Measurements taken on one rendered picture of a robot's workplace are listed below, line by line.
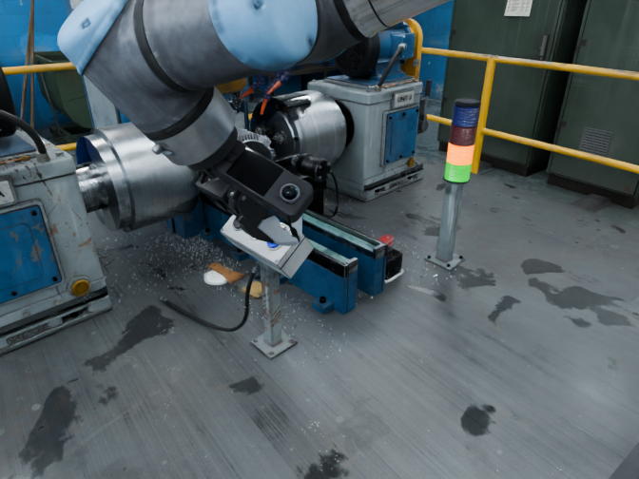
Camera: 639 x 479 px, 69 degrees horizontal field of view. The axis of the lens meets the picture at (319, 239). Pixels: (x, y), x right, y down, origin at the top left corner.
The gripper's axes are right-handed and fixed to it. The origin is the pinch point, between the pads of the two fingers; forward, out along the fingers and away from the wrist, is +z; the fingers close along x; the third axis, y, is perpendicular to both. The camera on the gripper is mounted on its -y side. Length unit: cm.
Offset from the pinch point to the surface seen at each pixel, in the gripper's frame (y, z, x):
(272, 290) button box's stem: 14.8, 19.1, 6.0
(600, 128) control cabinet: 60, 251, -248
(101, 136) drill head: 63, -3, 0
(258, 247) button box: 13.6, 8.1, 2.4
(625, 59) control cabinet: 57, 212, -276
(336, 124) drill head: 53, 40, -48
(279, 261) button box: 7.8, 8.2, 2.7
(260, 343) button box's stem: 17.5, 28.9, 15.4
